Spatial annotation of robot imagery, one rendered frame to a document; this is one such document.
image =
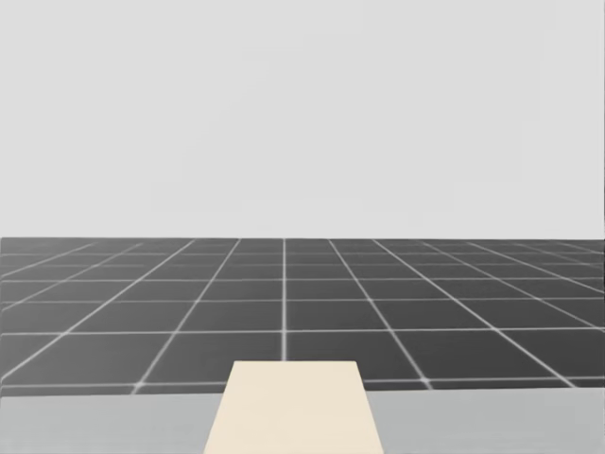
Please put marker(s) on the tall board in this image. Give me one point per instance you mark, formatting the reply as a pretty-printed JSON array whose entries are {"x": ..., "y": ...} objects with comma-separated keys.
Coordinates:
[{"x": 293, "y": 409}]

